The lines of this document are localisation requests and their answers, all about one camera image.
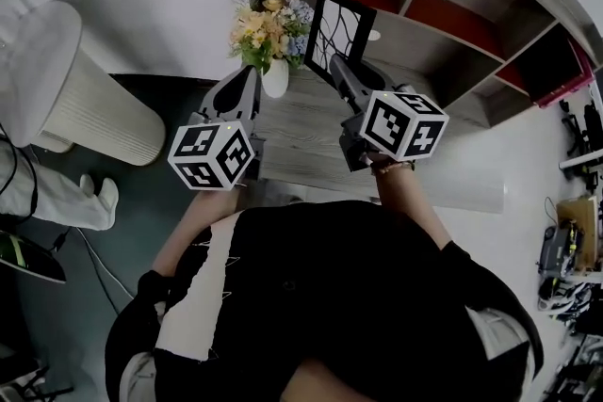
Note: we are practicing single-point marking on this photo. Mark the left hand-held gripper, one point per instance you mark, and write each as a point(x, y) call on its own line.
point(207, 155)

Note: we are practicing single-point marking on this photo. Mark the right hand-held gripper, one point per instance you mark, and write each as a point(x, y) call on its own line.
point(400, 127)

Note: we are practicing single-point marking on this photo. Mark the black picture frame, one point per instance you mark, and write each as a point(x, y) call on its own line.
point(339, 30)

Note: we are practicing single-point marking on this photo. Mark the grey wooden wall shelf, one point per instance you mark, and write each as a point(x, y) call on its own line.
point(447, 42)

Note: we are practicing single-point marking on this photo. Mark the person's left forearm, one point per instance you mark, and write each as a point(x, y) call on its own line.
point(207, 212)

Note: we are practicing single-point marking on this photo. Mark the person's right forearm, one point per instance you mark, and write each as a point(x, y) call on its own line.
point(410, 197)

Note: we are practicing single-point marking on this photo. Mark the small white round disc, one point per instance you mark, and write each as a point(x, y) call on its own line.
point(373, 34)

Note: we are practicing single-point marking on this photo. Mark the yellow and blue flower bouquet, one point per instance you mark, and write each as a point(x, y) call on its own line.
point(266, 33)

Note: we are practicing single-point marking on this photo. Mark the person's black shirt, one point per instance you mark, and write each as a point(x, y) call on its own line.
point(353, 296)

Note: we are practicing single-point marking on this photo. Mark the white curved workbench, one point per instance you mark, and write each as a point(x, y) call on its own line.
point(579, 161)

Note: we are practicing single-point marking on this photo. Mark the black and yellow device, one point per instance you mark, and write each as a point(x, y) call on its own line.
point(556, 252)

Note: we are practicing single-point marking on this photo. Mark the wooden crate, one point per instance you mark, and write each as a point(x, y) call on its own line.
point(581, 226)

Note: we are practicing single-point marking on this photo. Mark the black round seat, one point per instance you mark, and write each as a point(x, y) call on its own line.
point(28, 256)

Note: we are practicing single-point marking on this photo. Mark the pile of sneakers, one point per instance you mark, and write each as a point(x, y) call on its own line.
point(565, 303)

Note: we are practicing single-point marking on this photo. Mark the white ribbed round pedestal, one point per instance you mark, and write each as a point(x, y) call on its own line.
point(94, 108)

